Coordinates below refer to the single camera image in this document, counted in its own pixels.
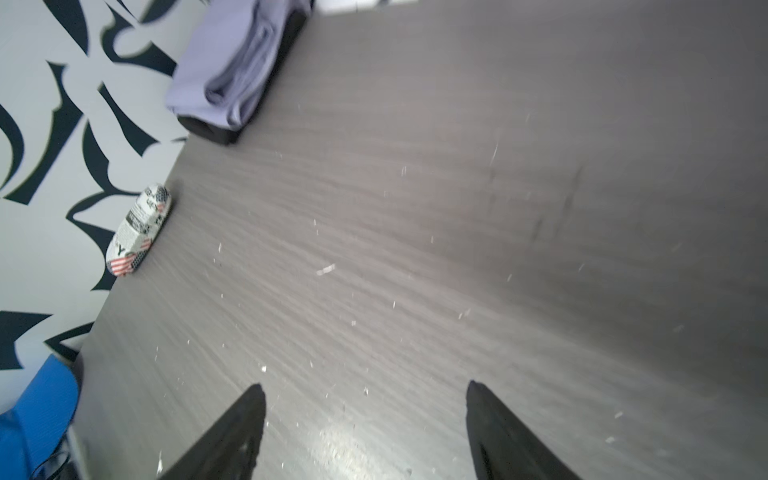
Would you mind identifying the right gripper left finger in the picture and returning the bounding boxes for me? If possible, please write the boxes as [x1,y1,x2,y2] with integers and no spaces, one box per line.
[159,384,267,480]

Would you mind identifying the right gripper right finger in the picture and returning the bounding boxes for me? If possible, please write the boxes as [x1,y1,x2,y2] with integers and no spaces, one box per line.
[466,380,579,480]

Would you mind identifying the purple grey skirt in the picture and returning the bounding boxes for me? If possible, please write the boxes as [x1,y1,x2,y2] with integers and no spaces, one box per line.
[164,0,313,132]

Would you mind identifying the blue cloth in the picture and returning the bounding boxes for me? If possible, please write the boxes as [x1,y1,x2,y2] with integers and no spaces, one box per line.
[1,355,79,479]

